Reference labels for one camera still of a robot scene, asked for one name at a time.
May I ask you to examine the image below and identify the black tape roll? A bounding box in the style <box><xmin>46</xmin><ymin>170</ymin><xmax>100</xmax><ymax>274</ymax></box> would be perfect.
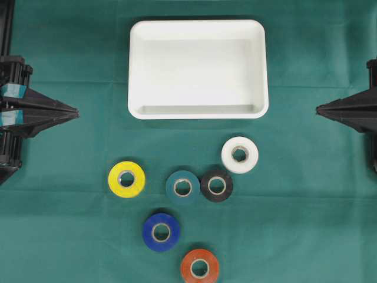
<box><xmin>200</xmin><ymin>169</ymin><xmax>233</xmax><ymax>202</ymax></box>

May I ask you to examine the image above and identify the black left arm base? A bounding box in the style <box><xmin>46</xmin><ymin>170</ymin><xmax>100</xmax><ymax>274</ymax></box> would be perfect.
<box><xmin>0</xmin><ymin>0</ymin><xmax>15</xmax><ymax>56</ymax></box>

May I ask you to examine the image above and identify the white tape roll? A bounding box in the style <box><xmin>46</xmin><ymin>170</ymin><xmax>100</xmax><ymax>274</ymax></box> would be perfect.
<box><xmin>221</xmin><ymin>136</ymin><xmax>259</xmax><ymax>174</ymax></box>

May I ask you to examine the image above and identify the red tape roll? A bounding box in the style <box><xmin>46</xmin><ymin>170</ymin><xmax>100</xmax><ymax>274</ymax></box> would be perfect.
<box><xmin>180</xmin><ymin>249</ymin><xmax>220</xmax><ymax>282</ymax></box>

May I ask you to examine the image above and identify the blue tape roll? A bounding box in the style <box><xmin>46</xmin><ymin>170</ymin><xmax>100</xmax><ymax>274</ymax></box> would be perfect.
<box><xmin>143</xmin><ymin>213</ymin><xmax>181</xmax><ymax>252</ymax></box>

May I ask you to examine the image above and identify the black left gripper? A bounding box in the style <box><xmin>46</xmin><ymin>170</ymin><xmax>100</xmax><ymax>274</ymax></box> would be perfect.
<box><xmin>0</xmin><ymin>55</ymin><xmax>80</xmax><ymax>170</ymax></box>

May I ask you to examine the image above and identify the white plastic tray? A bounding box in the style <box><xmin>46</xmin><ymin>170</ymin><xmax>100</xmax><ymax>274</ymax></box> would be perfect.
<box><xmin>128</xmin><ymin>19</ymin><xmax>269</xmax><ymax>120</ymax></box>

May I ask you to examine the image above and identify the yellow tape roll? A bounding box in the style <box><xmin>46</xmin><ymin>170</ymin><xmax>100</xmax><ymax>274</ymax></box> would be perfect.
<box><xmin>108</xmin><ymin>161</ymin><xmax>146</xmax><ymax>198</ymax></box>

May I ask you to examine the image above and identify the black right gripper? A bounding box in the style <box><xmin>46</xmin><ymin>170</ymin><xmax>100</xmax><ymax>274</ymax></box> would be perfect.
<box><xmin>315</xmin><ymin>58</ymin><xmax>377</xmax><ymax>173</ymax></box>

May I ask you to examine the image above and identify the green tape roll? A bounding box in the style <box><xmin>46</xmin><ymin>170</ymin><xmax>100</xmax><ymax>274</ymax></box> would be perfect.
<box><xmin>166</xmin><ymin>170</ymin><xmax>200</xmax><ymax>205</ymax></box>

